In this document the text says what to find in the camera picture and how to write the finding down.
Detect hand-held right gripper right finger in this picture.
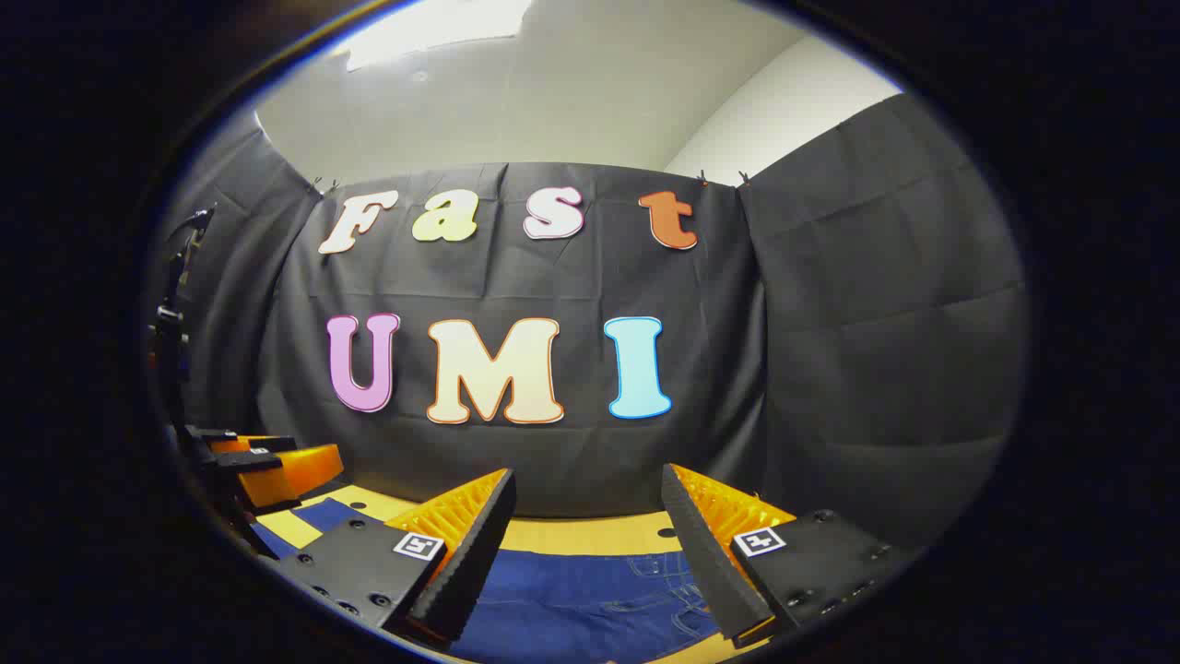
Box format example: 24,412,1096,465
661,464,923,648

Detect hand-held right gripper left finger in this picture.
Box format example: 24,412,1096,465
277,468,517,646

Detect blue jeans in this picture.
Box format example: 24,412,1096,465
254,498,738,663

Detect black backdrop cloth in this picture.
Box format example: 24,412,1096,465
152,92,1029,554

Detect ceiling light panel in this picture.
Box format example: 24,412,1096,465
346,0,536,73

